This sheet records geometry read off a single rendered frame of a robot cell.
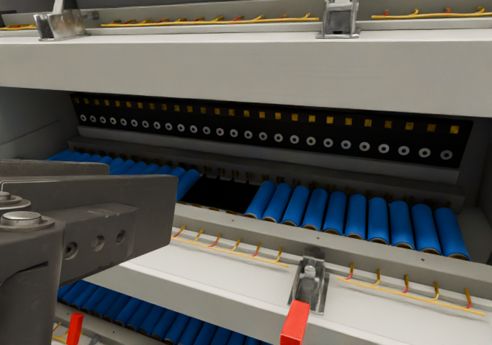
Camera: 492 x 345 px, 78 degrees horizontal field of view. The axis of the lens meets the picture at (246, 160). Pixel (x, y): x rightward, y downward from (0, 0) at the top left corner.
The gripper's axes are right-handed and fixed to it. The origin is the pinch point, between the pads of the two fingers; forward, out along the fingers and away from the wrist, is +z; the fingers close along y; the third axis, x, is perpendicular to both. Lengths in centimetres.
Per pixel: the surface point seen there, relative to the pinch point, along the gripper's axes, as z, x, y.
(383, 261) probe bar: 19.0, 4.2, -12.4
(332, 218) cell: 22.8, 2.1, -7.9
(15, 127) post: 21.8, -2.4, 37.7
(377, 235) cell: 21.8, 2.7, -11.9
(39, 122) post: 25.3, -3.6, 37.7
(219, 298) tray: 15.3, 9.3, -0.2
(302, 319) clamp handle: 10.8, 6.7, -7.5
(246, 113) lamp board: 27.6, -8.2, 4.4
